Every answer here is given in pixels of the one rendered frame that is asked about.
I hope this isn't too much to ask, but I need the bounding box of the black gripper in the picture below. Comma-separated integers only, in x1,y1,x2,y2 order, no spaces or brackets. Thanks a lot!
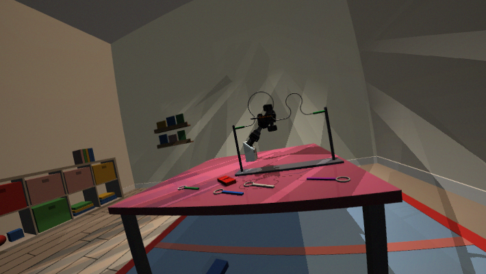
263,104,277,132

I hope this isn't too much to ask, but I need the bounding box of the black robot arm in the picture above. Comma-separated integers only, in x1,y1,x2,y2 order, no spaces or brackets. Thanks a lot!
246,114,269,147

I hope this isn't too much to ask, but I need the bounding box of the red rectangular block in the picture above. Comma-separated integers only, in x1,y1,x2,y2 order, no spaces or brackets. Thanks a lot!
217,176,236,186

